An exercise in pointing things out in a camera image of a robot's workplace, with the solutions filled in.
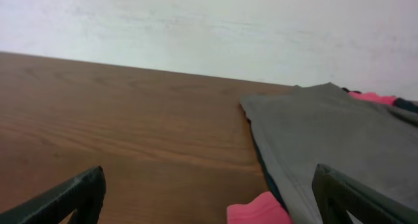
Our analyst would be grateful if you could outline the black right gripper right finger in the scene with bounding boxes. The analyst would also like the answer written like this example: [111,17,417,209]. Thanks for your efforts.
[312,164,417,224]

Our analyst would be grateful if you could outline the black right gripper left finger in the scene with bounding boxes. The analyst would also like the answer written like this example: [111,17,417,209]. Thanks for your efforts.
[1,166,106,224]

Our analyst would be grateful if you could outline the grey shorts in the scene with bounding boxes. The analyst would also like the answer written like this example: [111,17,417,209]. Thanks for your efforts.
[240,82,418,224]

